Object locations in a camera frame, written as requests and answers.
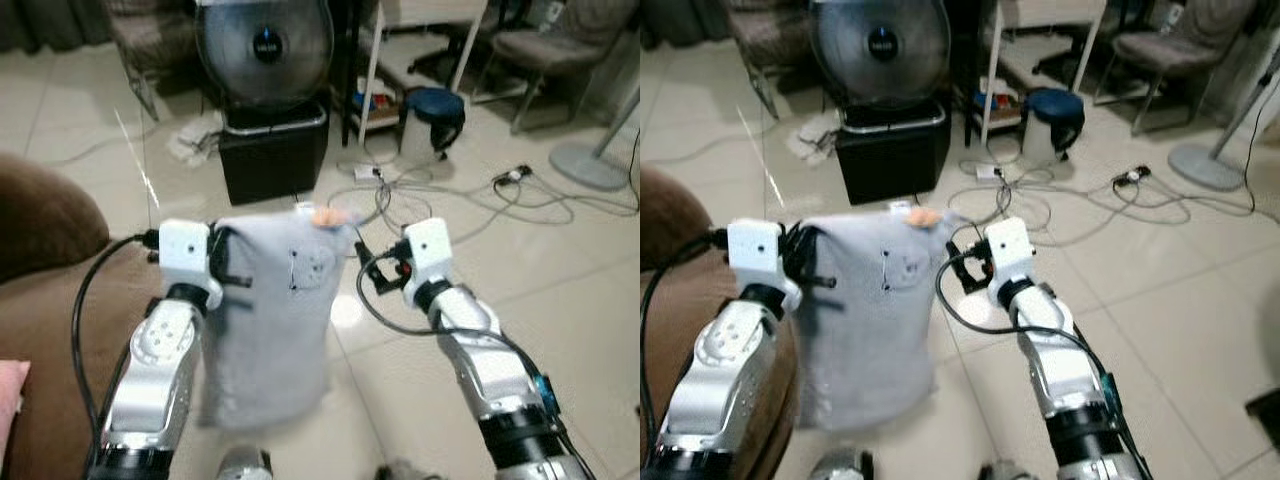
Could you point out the grey robot left leg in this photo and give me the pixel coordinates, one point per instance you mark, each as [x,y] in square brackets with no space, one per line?
[245,465]
[838,466]

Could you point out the white bin with blue lid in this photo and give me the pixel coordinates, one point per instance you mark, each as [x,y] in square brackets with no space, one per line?
[435,105]
[1055,105]

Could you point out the grey-brown metal-legged chair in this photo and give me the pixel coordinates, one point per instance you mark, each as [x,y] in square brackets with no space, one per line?
[560,40]
[770,40]
[150,40]
[1170,45]

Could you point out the black floor object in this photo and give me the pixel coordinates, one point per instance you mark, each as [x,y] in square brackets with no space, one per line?
[1265,415]

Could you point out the black office chair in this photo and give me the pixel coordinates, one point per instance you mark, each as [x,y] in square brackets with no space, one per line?
[1070,60]

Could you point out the white crumpled cloth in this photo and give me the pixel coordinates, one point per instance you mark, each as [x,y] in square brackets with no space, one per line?
[820,140]
[195,140]

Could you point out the black power strip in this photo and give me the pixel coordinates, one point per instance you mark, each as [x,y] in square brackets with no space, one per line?
[1132,177]
[512,176]

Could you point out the grey round floor stand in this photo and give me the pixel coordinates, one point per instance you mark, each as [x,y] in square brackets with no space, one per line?
[1205,165]
[590,165]

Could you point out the blue and red box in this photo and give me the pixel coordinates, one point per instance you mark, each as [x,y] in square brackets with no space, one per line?
[370,102]
[992,102]

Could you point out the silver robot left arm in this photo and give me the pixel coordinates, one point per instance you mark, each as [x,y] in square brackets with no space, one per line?
[725,380]
[160,370]

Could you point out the black box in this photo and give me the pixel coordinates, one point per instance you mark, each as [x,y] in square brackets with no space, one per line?
[890,165]
[272,165]

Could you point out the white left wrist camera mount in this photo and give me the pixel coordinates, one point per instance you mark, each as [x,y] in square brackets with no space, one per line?
[755,250]
[185,250]

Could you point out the black shelf frame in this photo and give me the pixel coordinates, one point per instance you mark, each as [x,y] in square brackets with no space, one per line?
[348,70]
[965,70]

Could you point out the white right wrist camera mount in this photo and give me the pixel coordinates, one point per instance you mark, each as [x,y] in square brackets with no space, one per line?
[428,245]
[1010,245]

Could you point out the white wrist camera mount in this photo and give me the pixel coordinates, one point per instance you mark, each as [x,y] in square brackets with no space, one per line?
[185,250]
[755,250]
[428,245]
[1010,245]

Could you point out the white power adapter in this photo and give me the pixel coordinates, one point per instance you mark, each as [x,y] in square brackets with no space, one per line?
[988,172]
[366,172]

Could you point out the brown fabric sofa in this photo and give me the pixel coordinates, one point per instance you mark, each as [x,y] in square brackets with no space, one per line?
[40,290]
[668,215]

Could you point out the white table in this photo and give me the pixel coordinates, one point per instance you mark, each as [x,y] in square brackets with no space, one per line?
[372,70]
[992,70]

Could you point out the large round black fan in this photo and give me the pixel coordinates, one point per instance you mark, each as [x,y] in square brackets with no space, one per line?
[265,60]
[880,60]

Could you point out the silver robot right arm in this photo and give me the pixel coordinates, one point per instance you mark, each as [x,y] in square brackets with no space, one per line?
[490,370]
[1065,375]

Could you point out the grey pillow with orange tag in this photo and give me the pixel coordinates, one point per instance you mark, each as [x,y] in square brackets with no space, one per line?
[870,330]
[265,330]

